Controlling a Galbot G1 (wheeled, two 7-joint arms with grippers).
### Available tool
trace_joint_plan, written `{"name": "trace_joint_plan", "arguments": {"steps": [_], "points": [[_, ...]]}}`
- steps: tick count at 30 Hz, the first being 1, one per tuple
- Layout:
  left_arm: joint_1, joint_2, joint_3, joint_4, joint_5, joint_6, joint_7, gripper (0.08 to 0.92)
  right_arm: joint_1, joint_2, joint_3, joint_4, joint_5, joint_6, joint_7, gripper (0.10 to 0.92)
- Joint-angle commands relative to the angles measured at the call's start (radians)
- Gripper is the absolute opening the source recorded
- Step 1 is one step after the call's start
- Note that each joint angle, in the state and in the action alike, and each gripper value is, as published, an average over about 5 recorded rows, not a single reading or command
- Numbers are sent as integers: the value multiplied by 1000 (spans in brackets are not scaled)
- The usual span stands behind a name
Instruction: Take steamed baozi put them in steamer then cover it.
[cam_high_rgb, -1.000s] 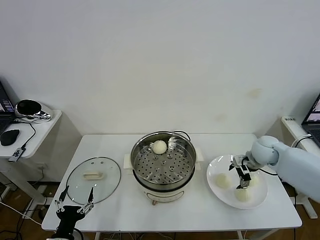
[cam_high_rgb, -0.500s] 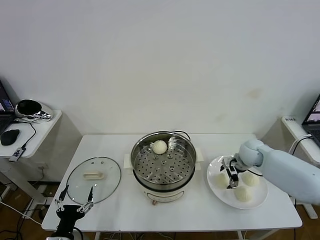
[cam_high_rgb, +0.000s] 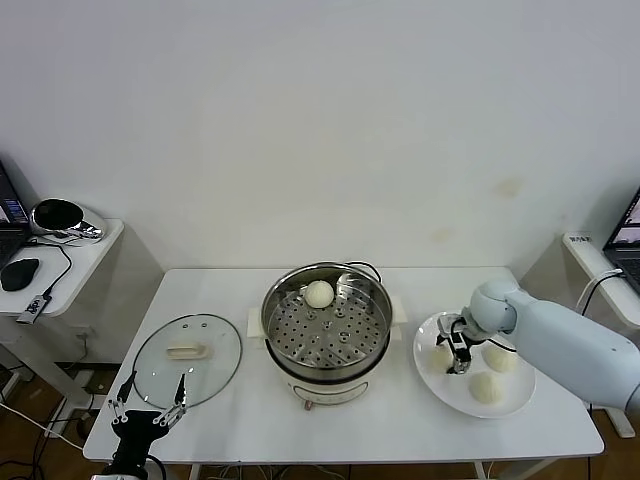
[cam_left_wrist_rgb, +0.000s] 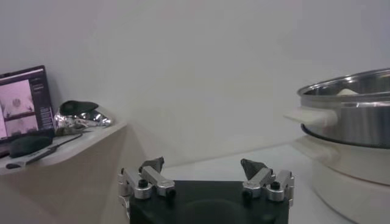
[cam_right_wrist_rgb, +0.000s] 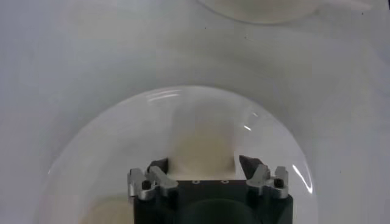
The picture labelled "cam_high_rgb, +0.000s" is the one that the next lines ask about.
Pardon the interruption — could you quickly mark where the cream electric cooker base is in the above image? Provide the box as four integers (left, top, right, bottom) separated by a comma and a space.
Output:
245, 294, 407, 409

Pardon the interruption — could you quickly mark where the black laptop pink screen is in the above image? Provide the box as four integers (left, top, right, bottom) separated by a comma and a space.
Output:
602, 185, 640, 294

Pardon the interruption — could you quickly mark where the black laptop dark screen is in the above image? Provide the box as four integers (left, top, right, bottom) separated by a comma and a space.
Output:
0, 159, 31, 267

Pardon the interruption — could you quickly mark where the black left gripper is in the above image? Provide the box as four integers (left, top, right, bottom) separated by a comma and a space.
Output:
107, 370, 190, 467

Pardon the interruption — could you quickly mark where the white side desk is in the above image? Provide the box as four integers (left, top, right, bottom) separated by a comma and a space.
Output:
0, 217, 126, 419
519, 232, 640, 439

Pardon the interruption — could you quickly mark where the perforated steel steamer basket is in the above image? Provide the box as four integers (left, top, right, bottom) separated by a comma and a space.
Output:
260, 260, 394, 370

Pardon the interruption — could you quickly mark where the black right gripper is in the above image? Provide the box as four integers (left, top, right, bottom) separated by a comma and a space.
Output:
433, 311, 477, 377

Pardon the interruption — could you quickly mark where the grey usb hub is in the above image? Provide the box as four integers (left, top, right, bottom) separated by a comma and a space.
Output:
15, 294, 52, 326

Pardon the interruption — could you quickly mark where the white round plate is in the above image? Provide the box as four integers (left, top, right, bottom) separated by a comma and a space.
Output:
412, 309, 536, 420

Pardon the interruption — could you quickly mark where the thin black desk cable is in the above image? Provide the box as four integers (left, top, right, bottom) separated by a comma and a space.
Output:
27, 238, 73, 301

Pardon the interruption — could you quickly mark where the black computer mouse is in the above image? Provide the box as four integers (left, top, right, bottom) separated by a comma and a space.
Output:
0, 257, 41, 293

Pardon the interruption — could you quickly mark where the white laptop charger cable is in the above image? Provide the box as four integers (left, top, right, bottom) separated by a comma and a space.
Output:
574, 268, 625, 316

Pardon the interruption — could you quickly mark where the white floor cable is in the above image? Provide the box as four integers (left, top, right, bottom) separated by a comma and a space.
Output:
0, 401, 87, 451

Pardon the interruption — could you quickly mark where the glass lid cream handle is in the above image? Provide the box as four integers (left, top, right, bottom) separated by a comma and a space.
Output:
130, 313, 244, 410

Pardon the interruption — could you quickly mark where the white steamed baozi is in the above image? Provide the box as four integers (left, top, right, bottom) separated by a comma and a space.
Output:
304, 279, 335, 310
429, 347, 454, 374
467, 372, 506, 405
483, 346, 520, 374

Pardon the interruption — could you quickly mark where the black cooker power cord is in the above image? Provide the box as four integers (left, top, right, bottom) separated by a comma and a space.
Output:
343, 259, 383, 282

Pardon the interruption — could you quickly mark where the chrome rounded device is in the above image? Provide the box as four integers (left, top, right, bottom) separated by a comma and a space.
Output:
29, 198, 109, 245

